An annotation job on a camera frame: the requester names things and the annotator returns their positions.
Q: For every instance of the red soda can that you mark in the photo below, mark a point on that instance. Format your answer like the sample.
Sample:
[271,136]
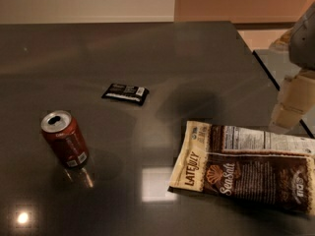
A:
[62,132]

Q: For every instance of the Late July chips bag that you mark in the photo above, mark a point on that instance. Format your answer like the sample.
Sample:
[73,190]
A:
[252,165]

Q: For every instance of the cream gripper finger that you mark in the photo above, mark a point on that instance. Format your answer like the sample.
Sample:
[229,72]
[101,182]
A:
[296,97]

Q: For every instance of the black rxbar chocolate wrapper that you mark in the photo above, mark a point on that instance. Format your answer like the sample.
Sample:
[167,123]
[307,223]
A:
[131,94]

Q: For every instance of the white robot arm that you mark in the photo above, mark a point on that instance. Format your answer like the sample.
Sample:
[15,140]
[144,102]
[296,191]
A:
[301,45]

